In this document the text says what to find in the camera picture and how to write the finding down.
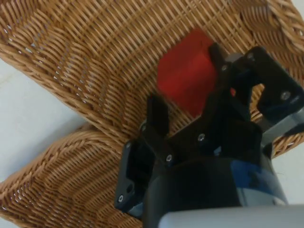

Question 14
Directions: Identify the red cube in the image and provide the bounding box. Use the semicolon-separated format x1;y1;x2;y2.
157;28;218;119

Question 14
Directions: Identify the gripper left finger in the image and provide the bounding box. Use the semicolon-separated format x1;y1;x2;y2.
114;94;176;212

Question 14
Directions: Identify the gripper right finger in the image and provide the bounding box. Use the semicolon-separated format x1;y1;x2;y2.
200;42;304;133

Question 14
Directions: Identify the brown wicker basket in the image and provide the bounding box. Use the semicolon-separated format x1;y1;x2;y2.
0;129;146;228
0;0;304;160

